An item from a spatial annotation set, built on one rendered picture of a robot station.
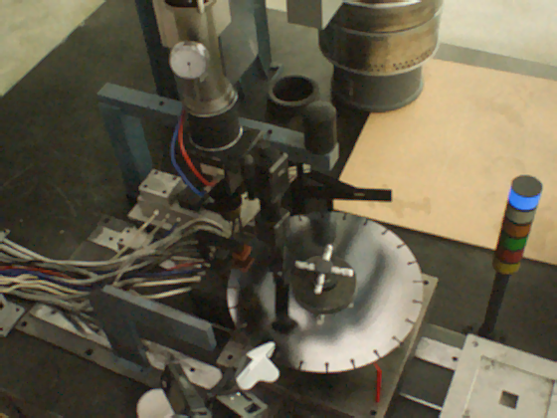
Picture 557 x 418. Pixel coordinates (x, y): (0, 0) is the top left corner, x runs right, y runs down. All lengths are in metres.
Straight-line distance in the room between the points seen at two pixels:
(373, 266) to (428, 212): 0.38
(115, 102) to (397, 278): 0.67
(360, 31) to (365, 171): 0.32
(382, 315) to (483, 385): 0.19
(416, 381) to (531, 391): 0.24
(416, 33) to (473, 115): 0.29
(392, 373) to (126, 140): 0.74
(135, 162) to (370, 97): 0.60
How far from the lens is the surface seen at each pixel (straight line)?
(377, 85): 1.76
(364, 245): 1.26
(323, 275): 1.16
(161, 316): 1.16
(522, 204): 1.10
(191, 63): 0.90
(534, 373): 1.22
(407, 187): 1.63
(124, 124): 1.52
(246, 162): 0.94
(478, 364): 1.20
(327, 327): 1.16
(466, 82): 1.93
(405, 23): 1.62
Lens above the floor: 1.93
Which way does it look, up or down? 48 degrees down
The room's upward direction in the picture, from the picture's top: 6 degrees counter-clockwise
